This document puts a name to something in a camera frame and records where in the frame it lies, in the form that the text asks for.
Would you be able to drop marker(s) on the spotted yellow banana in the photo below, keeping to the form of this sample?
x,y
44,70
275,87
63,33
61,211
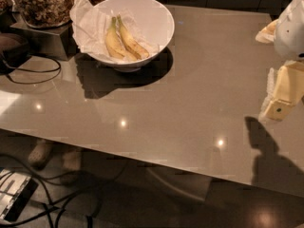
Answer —
x,y
130,43

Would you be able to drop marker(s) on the white bowl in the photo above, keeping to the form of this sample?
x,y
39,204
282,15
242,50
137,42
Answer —
x,y
150,23

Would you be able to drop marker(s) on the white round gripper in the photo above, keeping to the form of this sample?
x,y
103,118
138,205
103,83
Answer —
x,y
291,33

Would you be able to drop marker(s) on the dark round object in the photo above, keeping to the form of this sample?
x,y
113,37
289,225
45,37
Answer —
x,y
14,50

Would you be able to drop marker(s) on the dark metal box stand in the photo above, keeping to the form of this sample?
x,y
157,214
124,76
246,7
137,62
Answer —
x,y
56,43

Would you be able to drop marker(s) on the white paper napkin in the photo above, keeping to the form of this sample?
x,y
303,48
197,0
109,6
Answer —
x,y
86,22

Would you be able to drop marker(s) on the left light slipper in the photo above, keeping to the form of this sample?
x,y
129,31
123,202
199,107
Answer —
x,y
39,155

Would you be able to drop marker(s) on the glass jar of nuts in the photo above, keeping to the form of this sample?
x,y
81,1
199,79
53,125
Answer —
x,y
44,14

